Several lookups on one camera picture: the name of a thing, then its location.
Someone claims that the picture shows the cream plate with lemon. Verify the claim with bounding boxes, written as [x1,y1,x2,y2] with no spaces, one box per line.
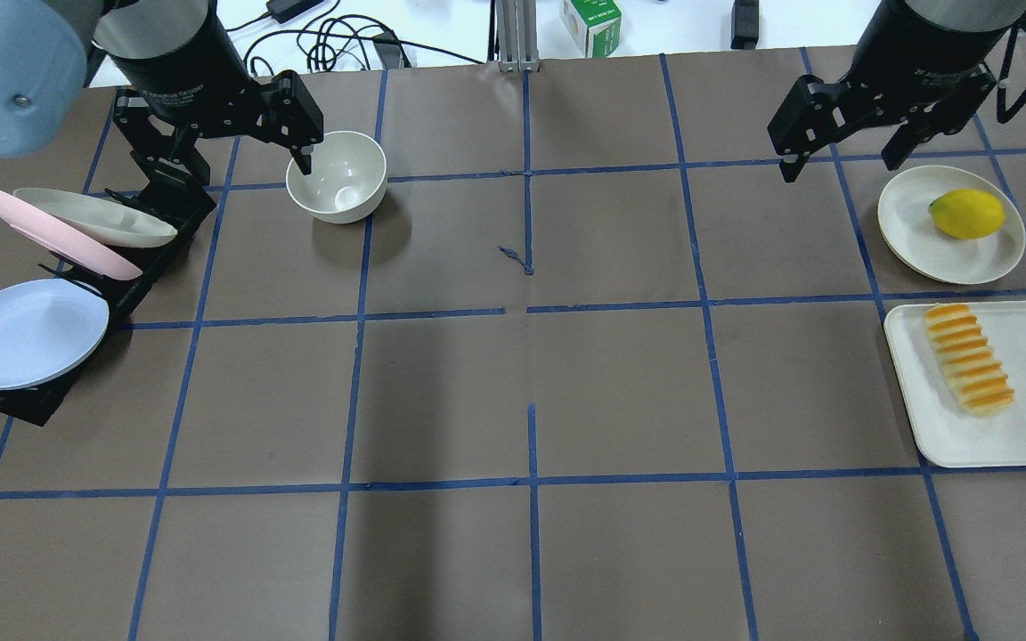
[878,164,1026,285]

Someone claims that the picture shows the cream rectangular tray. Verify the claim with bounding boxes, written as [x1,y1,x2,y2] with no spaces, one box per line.
[883,301,1026,469]

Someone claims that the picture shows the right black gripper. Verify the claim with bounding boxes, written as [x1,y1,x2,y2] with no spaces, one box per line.
[767,1,1026,183]

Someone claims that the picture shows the black box on desk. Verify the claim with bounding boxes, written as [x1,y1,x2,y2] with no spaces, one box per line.
[729,0,761,50]

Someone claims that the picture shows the black dish rack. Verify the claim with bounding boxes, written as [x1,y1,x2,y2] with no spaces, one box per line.
[0,191,195,426]

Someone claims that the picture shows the yellow lemon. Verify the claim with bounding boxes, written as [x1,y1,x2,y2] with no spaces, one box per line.
[928,188,1008,240]

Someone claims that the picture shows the black cable bundle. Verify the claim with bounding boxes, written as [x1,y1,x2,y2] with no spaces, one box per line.
[224,0,485,77]

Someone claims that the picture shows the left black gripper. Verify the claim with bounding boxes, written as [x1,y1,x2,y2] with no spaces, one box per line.
[94,1,324,234]

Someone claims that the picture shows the pink plate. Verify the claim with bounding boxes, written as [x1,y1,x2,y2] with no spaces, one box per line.
[0,190,143,281]

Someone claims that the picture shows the aluminium frame post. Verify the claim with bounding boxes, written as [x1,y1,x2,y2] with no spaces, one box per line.
[490,1,541,73]

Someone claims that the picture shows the cream bowl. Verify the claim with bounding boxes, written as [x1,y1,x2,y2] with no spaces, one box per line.
[285,131,387,224]

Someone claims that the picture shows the green white carton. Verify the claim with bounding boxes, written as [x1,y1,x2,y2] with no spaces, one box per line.
[559,1,623,58]

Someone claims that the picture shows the blue plate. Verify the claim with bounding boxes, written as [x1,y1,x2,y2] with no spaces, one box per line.
[0,279,110,390]

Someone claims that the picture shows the cream plate in rack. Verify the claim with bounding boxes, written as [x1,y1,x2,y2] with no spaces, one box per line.
[12,187,177,248]

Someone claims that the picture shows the black power adapter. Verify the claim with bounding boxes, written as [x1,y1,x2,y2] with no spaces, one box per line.
[265,0,324,24]

